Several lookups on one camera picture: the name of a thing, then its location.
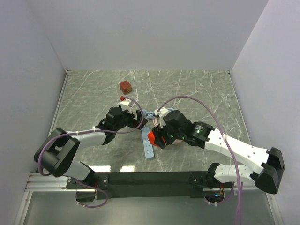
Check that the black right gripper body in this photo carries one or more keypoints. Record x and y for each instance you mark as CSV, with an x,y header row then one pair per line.
x,y
170,135

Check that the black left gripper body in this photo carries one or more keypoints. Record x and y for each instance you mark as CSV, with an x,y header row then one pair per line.
x,y
127,119

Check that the red cube socket adapter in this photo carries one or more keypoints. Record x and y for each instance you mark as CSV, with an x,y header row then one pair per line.
x,y
151,138

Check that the blue power strip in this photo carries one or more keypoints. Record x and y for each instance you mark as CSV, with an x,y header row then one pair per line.
x,y
148,149

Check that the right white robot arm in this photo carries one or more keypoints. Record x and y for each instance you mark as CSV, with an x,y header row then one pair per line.
x,y
264,168

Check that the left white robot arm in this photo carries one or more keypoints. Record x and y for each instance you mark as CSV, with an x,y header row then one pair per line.
x,y
56,155

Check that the dark red cube adapter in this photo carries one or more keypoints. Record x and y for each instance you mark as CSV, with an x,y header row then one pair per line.
x,y
125,87

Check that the black base beam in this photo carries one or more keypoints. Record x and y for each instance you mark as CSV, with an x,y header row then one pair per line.
x,y
154,184

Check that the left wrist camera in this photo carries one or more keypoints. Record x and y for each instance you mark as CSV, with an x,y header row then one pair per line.
x,y
126,104

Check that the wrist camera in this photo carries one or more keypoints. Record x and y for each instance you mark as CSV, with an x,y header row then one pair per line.
x,y
161,113
126,104

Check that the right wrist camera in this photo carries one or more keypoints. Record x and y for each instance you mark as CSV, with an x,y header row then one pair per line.
x,y
161,113

